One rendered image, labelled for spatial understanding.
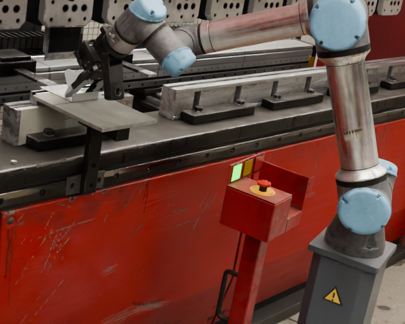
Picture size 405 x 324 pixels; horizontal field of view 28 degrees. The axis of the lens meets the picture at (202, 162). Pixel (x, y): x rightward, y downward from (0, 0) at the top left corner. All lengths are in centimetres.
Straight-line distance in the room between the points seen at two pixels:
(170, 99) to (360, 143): 79
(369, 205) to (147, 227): 76
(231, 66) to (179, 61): 116
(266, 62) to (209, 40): 123
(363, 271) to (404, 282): 181
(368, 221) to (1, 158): 86
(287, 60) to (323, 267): 140
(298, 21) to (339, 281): 64
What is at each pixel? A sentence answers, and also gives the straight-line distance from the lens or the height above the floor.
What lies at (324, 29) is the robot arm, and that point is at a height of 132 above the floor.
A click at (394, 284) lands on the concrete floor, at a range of 375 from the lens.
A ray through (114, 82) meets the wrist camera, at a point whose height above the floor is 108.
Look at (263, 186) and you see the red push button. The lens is 223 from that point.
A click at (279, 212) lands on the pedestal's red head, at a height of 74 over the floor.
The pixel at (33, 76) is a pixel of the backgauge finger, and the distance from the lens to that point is 218.
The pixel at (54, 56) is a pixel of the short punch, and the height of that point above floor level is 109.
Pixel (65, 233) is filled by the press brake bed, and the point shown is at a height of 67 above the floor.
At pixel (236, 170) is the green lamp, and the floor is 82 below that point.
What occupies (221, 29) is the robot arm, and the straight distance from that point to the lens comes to 193.
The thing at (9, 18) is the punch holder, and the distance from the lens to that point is 191.
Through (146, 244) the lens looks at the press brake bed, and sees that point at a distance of 234.
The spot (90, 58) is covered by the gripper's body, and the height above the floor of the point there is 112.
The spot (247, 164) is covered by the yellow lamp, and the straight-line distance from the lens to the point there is 231.
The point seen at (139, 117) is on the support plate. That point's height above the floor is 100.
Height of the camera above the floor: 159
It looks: 20 degrees down
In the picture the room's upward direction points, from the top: 10 degrees clockwise
